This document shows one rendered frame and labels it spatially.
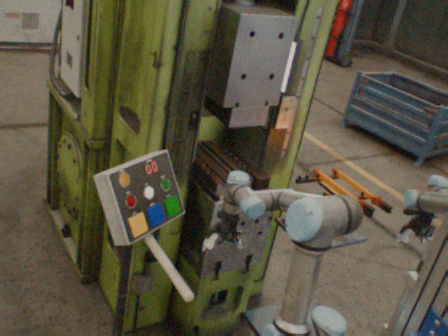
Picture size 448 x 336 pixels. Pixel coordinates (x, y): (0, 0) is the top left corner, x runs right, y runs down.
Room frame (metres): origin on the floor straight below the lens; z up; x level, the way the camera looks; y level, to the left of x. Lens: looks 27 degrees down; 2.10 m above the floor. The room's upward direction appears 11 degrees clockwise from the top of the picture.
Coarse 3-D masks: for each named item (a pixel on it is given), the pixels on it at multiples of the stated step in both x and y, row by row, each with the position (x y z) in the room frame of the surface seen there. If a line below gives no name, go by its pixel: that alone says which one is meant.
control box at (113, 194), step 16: (144, 160) 1.74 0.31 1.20; (160, 160) 1.81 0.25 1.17; (96, 176) 1.59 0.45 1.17; (112, 176) 1.58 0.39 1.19; (144, 176) 1.70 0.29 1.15; (160, 176) 1.77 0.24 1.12; (112, 192) 1.55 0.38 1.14; (128, 192) 1.61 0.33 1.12; (144, 192) 1.67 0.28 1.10; (160, 192) 1.73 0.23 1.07; (176, 192) 1.80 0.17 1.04; (112, 208) 1.55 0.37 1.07; (128, 208) 1.57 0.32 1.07; (144, 208) 1.63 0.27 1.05; (112, 224) 1.55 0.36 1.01; (128, 224) 1.54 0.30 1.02; (160, 224) 1.66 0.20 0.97; (128, 240) 1.51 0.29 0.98
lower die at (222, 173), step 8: (200, 144) 2.42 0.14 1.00; (208, 144) 2.44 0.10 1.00; (200, 152) 2.35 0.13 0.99; (208, 152) 2.34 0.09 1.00; (216, 152) 2.36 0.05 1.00; (200, 160) 2.27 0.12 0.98; (208, 160) 2.27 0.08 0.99; (216, 160) 2.27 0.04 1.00; (208, 168) 2.20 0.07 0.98; (216, 168) 2.20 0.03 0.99; (224, 168) 2.20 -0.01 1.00; (240, 168) 2.25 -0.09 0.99; (200, 176) 2.19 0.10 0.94; (208, 176) 2.13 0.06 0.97; (216, 176) 2.14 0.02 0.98; (224, 176) 2.13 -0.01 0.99; (216, 184) 2.07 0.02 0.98; (224, 184) 2.09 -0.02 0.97; (248, 184) 2.17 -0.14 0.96; (216, 192) 2.06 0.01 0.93; (224, 192) 2.09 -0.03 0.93
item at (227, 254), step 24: (192, 192) 2.16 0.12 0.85; (192, 216) 2.19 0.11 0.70; (216, 216) 2.01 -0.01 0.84; (264, 216) 2.18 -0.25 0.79; (192, 240) 2.16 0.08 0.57; (216, 240) 2.02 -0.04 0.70; (264, 240) 2.20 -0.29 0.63; (192, 264) 2.06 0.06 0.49; (216, 264) 2.06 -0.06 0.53; (240, 264) 2.13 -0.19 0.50
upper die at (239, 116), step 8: (208, 96) 2.23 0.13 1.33; (208, 104) 2.22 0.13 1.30; (216, 104) 2.17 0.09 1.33; (216, 112) 2.16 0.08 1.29; (224, 112) 2.11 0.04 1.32; (232, 112) 2.06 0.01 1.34; (240, 112) 2.09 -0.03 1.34; (248, 112) 2.11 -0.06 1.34; (256, 112) 2.14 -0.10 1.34; (264, 112) 2.17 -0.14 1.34; (224, 120) 2.10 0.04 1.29; (232, 120) 2.07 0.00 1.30; (240, 120) 2.09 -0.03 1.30; (248, 120) 2.12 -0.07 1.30; (256, 120) 2.15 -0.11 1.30; (264, 120) 2.17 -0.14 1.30
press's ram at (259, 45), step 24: (240, 24) 2.04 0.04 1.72; (264, 24) 2.11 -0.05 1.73; (288, 24) 2.18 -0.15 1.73; (216, 48) 2.14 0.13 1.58; (240, 48) 2.05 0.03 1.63; (264, 48) 2.12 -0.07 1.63; (288, 48) 2.20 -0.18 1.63; (216, 72) 2.11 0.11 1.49; (240, 72) 2.06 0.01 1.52; (264, 72) 2.14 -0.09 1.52; (216, 96) 2.09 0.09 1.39; (240, 96) 2.08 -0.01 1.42; (264, 96) 2.16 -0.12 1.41
